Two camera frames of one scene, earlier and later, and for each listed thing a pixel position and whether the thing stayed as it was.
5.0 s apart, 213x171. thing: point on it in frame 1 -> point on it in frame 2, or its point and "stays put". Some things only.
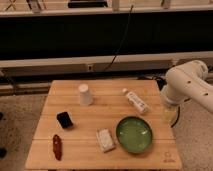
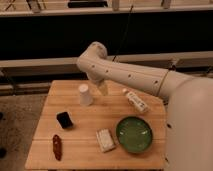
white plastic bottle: (137, 103) stays put
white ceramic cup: (84, 96) stays put
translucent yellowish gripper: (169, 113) -> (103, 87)
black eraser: (65, 119) stays put
